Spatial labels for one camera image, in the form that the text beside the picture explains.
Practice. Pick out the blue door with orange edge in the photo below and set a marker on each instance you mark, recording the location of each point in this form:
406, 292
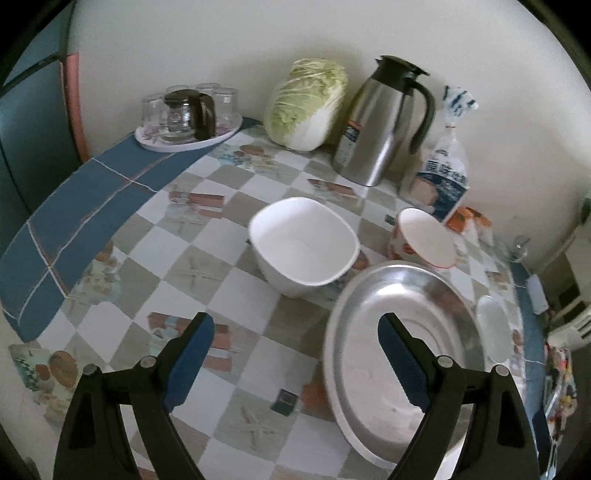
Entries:
32, 115

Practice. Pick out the napa cabbage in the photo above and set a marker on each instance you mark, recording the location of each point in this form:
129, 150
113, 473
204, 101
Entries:
304, 101

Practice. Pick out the checkered printed tablecloth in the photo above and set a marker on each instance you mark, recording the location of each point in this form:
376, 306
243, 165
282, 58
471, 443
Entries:
231, 295

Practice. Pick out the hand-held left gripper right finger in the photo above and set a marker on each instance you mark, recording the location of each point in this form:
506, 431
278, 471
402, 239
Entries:
401, 360

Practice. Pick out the white floral tray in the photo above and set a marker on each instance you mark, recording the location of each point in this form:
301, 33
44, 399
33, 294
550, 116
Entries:
184, 144

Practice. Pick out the white power adapter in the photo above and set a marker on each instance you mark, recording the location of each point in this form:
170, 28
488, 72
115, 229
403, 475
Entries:
538, 293

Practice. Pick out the clear drinking glass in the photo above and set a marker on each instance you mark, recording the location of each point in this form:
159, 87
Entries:
207, 86
152, 110
178, 89
226, 106

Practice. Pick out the white square bowl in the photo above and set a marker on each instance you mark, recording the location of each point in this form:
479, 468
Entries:
304, 240

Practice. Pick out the colourful printed cloth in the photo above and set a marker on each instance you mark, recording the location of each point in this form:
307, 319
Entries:
561, 392

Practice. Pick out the bagged bread loaf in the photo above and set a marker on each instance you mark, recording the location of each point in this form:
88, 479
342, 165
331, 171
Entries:
443, 184

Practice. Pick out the small clear cup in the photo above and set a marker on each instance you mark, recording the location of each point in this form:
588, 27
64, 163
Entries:
520, 247

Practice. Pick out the small white dish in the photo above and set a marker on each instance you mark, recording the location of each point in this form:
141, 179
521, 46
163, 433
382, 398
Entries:
493, 330

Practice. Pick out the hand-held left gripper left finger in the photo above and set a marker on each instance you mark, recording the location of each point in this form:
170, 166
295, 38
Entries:
189, 364

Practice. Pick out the stainless steel thermos jug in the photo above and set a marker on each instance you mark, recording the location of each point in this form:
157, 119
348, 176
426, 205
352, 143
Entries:
374, 129

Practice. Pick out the red patterned bowl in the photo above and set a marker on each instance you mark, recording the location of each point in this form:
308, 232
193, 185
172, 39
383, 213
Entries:
427, 240

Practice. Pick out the small black square chip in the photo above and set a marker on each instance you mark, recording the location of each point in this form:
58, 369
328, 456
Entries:
284, 400

